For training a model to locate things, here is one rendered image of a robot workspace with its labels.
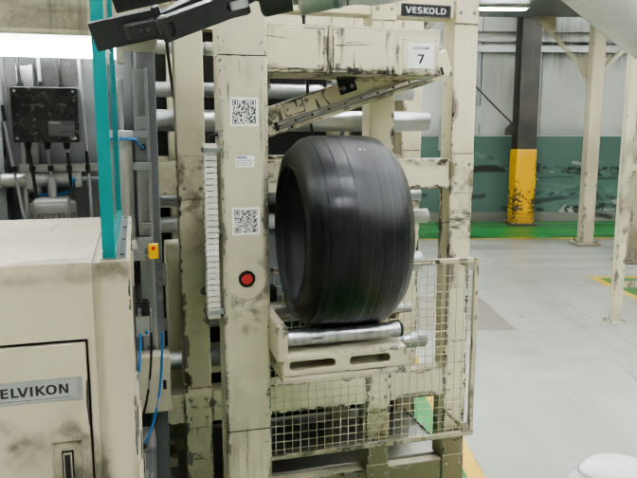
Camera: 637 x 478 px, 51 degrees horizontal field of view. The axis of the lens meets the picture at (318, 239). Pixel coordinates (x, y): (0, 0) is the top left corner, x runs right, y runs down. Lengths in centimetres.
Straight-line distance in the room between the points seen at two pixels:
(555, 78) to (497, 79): 96
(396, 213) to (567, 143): 1013
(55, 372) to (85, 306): 11
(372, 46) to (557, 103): 972
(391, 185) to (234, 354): 64
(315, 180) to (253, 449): 79
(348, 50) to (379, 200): 61
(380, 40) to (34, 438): 155
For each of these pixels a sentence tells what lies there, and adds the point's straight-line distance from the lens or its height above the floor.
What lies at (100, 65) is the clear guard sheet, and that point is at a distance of 103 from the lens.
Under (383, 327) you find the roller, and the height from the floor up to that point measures 91.
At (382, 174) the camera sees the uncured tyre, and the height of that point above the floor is 135.
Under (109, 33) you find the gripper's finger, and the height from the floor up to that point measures 156.
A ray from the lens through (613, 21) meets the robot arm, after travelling 75.
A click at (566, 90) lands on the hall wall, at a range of 1185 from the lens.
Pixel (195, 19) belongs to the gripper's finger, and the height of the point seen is 157.
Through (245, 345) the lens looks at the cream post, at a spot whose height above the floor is 87.
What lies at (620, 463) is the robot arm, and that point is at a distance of 101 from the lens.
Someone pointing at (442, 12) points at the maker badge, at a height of 189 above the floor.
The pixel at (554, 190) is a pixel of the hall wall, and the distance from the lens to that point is 1175.
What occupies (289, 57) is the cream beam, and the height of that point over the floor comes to 168.
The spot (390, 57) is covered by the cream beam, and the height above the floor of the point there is 169.
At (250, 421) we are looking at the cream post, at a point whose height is 65.
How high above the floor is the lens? 146
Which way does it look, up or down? 9 degrees down
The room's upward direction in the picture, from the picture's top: straight up
